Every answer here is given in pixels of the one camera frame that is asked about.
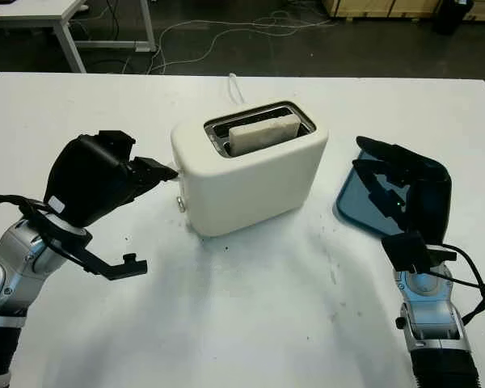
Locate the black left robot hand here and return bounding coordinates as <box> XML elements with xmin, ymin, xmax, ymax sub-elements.
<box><xmin>43</xmin><ymin>129</ymin><xmax>179</xmax><ymax>228</ymax></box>

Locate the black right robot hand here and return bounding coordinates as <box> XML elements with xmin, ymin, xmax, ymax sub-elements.
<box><xmin>352</xmin><ymin>135</ymin><xmax>453</xmax><ymax>246</ymax></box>

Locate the blue plastic tray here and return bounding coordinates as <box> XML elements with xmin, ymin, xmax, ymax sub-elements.
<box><xmin>333</xmin><ymin>147</ymin><xmax>449</xmax><ymax>235</ymax></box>

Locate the pale bread slice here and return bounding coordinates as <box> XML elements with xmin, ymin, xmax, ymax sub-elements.
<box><xmin>229</xmin><ymin>113</ymin><xmax>301</xmax><ymax>157</ymax></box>

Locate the cream two-slot toaster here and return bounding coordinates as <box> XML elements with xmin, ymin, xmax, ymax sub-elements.
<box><xmin>170</xmin><ymin>100</ymin><xmax>330</xmax><ymax>238</ymax></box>

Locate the white office desk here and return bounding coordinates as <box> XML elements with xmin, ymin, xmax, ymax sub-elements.
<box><xmin>0</xmin><ymin>0</ymin><xmax>157</xmax><ymax>74</ymax></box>

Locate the black waste bin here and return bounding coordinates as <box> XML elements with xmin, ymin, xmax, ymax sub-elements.
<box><xmin>432</xmin><ymin>0</ymin><xmax>474</xmax><ymax>36</ymax></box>

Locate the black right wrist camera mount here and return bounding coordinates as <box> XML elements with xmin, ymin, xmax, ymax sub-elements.
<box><xmin>381</xmin><ymin>230</ymin><xmax>457</xmax><ymax>278</ymax></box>

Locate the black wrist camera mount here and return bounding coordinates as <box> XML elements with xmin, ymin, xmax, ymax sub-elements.
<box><xmin>18</xmin><ymin>201</ymin><xmax>149</xmax><ymax>282</ymax></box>
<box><xmin>381</xmin><ymin>230</ymin><xmax>457</xmax><ymax>278</ymax></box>

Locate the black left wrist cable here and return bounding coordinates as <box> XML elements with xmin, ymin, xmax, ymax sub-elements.
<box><xmin>0</xmin><ymin>193</ymin><xmax>90</xmax><ymax>268</ymax></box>

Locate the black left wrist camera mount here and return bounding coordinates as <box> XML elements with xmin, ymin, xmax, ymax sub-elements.
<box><xmin>18</xmin><ymin>201</ymin><xmax>149</xmax><ymax>282</ymax></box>

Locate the white toaster power cord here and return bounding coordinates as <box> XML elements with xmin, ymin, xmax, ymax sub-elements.
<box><xmin>227</xmin><ymin>74</ymin><xmax>247</xmax><ymax>104</ymax></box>

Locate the white floor cable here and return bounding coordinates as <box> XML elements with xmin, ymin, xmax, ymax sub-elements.
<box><xmin>147</xmin><ymin>10</ymin><xmax>336</xmax><ymax>76</ymax></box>

